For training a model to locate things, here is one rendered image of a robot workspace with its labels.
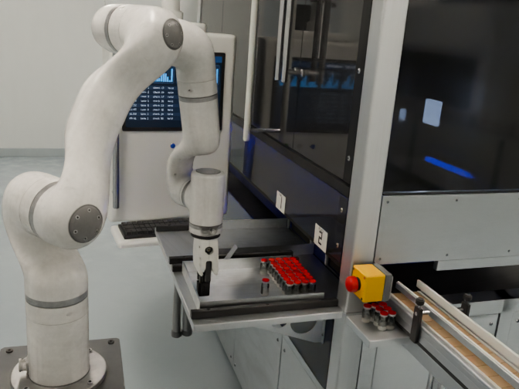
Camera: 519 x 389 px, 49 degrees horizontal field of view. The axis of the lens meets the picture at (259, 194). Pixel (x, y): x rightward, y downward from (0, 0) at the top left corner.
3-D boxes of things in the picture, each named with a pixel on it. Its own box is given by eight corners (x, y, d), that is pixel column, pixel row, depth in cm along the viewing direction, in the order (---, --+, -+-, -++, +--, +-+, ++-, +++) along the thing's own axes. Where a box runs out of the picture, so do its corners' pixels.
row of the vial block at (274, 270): (273, 272, 172) (273, 257, 171) (293, 299, 156) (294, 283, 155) (266, 272, 172) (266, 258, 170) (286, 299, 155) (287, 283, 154)
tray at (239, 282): (290, 265, 178) (291, 255, 177) (323, 304, 154) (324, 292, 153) (181, 272, 168) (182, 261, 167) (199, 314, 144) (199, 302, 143)
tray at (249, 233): (286, 226, 213) (286, 218, 212) (313, 253, 189) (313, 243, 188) (196, 230, 202) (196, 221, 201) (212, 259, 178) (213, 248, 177)
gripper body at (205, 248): (225, 235, 141) (222, 277, 144) (215, 221, 150) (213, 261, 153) (195, 237, 138) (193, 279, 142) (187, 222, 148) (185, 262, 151)
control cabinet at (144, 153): (214, 202, 261) (222, 24, 239) (228, 216, 244) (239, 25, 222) (100, 209, 241) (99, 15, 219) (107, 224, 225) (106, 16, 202)
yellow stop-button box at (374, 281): (374, 288, 148) (378, 262, 146) (388, 301, 141) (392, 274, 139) (348, 290, 145) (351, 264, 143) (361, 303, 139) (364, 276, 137)
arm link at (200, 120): (150, 91, 135) (164, 207, 147) (197, 100, 125) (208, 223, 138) (178, 83, 141) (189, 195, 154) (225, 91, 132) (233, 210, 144)
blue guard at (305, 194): (195, 129, 329) (197, 97, 323) (342, 263, 152) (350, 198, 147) (195, 129, 328) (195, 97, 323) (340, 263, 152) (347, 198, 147)
